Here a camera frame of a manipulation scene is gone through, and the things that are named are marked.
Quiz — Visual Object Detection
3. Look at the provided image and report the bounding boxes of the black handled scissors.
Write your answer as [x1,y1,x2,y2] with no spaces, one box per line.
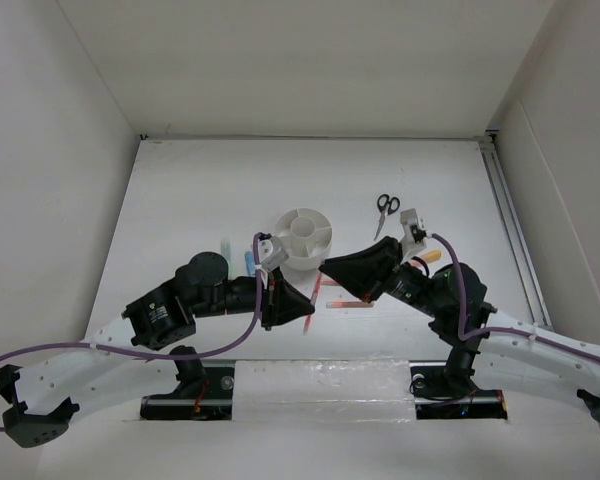
[374,193,401,240]

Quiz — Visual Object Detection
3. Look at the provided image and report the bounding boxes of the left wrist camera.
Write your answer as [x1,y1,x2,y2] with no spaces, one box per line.
[252,233,289,273]

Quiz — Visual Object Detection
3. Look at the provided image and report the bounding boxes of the aluminium rail at right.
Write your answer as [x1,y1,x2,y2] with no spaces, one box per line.
[477,130,553,330]

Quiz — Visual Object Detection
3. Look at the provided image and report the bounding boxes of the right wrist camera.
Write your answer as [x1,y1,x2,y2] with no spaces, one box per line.
[400,208,427,260]

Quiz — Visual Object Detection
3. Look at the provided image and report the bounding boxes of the orange highlighter marker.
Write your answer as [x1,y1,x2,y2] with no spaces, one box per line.
[410,250,442,265]

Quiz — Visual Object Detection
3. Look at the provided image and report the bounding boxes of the front mounting rail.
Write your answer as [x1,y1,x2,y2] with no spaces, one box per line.
[140,359,508,423]

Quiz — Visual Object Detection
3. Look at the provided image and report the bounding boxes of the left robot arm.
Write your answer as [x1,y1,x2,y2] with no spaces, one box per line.
[0,252,315,448]

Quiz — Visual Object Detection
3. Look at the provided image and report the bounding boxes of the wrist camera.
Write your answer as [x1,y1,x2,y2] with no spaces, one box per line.
[252,233,289,273]
[400,208,427,260]

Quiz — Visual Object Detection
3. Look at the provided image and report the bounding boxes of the pink highlighter pen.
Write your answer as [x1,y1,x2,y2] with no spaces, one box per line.
[302,272,323,335]

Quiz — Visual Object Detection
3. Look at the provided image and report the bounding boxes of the brown capped pen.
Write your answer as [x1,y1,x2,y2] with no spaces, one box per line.
[326,301,374,309]

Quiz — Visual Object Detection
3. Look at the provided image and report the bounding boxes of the white round divided organizer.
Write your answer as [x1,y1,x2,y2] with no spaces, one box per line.
[274,208,333,271]

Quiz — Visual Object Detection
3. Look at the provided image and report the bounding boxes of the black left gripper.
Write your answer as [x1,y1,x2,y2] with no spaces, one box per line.
[192,264,314,330]

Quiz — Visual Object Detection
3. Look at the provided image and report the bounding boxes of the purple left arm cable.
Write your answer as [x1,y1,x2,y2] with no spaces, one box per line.
[0,234,264,434]

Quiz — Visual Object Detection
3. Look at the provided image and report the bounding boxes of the blue correction tape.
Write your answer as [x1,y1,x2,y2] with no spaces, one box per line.
[244,250,257,277]

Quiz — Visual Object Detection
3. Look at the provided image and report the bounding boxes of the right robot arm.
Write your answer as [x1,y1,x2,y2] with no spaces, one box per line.
[319,231,600,424]

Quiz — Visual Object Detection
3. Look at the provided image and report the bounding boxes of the green highlighter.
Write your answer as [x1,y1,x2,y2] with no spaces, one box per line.
[220,237,231,259]

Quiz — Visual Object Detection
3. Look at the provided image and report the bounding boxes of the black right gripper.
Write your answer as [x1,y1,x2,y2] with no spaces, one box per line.
[319,236,443,318]

